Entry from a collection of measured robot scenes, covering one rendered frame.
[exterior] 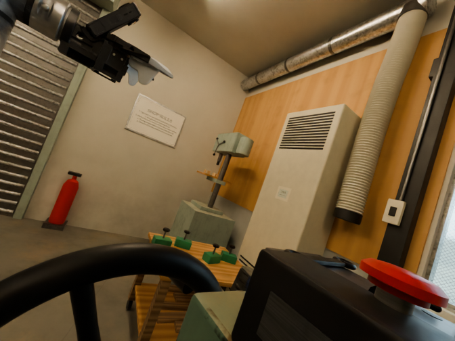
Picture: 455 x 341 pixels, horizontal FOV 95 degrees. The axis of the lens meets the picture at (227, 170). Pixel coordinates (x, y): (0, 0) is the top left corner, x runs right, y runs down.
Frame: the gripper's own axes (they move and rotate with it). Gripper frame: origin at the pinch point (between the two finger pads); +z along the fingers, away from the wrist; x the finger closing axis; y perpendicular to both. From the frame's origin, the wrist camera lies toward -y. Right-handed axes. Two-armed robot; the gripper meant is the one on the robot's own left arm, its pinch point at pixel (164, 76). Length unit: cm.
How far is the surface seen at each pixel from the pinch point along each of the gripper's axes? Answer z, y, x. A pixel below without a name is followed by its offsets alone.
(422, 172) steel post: 126, -25, 32
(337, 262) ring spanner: 5, 16, 51
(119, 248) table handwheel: -8.2, 23.4, 39.9
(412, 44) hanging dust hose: 126, -103, -1
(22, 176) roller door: -25, 113, -216
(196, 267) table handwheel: -0.1, 24.3, 41.0
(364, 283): 4, 17, 53
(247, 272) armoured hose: -1, 20, 47
